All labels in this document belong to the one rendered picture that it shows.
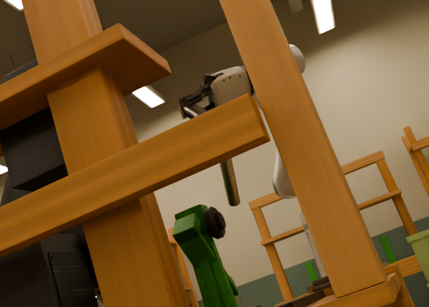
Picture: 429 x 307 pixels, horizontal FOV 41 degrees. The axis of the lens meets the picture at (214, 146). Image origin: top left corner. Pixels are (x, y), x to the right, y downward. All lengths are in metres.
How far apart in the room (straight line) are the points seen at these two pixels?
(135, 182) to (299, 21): 6.73
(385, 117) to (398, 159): 0.54
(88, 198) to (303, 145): 0.43
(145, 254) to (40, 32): 0.57
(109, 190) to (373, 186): 6.08
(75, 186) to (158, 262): 0.23
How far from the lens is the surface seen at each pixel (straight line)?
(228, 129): 1.05
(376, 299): 1.02
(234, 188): 1.36
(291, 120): 1.07
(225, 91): 1.38
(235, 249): 7.19
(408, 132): 6.58
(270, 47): 1.12
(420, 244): 1.82
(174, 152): 1.07
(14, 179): 1.42
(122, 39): 1.20
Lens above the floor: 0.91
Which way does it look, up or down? 17 degrees up
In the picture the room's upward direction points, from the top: 20 degrees counter-clockwise
